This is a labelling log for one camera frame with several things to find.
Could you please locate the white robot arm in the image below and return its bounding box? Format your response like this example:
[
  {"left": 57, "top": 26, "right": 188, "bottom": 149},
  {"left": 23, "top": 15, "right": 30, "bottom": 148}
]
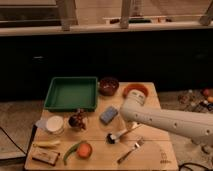
[{"left": 120, "top": 89, "right": 213, "bottom": 146}]

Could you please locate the green plastic tray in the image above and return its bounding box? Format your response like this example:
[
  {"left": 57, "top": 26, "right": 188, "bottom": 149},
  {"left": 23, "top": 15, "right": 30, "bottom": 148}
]
[{"left": 44, "top": 77, "right": 98, "bottom": 112}]

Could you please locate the dark red bowl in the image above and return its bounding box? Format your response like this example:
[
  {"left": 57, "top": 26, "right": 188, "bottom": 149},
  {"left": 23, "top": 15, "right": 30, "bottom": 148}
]
[{"left": 99, "top": 77, "right": 119, "bottom": 96}]

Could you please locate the orange bowl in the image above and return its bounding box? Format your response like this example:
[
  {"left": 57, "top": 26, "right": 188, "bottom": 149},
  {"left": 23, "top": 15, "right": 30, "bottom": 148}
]
[{"left": 122, "top": 83, "right": 149, "bottom": 98}]

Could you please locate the blue sponge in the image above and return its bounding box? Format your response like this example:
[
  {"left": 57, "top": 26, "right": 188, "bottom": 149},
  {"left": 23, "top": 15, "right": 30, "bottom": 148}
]
[{"left": 99, "top": 106, "right": 118, "bottom": 125}]

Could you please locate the brown toy figure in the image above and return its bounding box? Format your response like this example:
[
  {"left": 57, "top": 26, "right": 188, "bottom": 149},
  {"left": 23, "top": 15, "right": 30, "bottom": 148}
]
[{"left": 68, "top": 109, "right": 86, "bottom": 130}]

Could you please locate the white round container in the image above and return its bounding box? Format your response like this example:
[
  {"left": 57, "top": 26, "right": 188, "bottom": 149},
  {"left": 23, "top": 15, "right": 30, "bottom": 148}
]
[{"left": 45, "top": 116, "right": 64, "bottom": 134}]

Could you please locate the silver fork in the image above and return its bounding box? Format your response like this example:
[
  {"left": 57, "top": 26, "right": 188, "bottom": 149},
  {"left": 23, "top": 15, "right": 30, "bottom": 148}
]
[{"left": 117, "top": 138, "right": 145, "bottom": 164}]

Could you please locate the orange carrot slice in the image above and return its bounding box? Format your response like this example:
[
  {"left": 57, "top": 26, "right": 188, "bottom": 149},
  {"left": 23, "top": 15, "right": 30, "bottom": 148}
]
[{"left": 77, "top": 143, "right": 92, "bottom": 159}]

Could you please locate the green pepper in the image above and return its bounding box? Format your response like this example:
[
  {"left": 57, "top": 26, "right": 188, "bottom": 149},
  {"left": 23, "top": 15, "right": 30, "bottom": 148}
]
[{"left": 63, "top": 142, "right": 82, "bottom": 165}]

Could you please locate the yellow banana piece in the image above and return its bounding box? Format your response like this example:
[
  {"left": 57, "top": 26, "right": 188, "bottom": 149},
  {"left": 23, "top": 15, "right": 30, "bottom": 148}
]
[{"left": 33, "top": 140, "right": 61, "bottom": 148}]

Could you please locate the brown wooden block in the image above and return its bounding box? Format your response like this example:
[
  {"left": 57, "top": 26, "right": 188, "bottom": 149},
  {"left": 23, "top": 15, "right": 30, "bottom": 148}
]
[{"left": 32, "top": 148, "right": 60, "bottom": 166}]

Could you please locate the black cable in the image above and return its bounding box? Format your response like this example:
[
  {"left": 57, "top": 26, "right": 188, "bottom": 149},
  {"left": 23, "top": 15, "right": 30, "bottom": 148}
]
[{"left": 0, "top": 126, "right": 28, "bottom": 156}]

